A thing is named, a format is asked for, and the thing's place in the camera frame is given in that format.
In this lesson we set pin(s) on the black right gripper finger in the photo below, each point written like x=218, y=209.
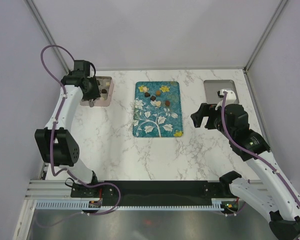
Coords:
x=197, y=119
x=204, y=110

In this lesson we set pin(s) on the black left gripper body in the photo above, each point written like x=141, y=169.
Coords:
x=94, y=92

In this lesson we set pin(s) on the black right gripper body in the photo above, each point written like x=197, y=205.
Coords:
x=215, y=119

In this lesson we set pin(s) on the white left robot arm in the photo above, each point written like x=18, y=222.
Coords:
x=56, y=145

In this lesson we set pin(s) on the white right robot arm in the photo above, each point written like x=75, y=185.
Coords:
x=281, y=206

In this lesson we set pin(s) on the pink chocolate box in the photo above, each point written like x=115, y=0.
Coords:
x=101, y=93

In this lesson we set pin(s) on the dark square chocolate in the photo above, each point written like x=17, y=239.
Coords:
x=152, y=98

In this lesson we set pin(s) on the teal floral tray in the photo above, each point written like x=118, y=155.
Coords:
x=150, y=121

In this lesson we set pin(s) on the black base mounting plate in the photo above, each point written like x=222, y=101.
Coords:
x=151, y=192

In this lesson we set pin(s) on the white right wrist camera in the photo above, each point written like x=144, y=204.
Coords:
x=227, y=96

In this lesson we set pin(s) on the aluminium frame rail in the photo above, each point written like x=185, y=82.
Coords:
x=46, y=32

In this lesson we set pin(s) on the white slotted cable duct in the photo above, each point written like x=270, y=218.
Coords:
x=89, y=205

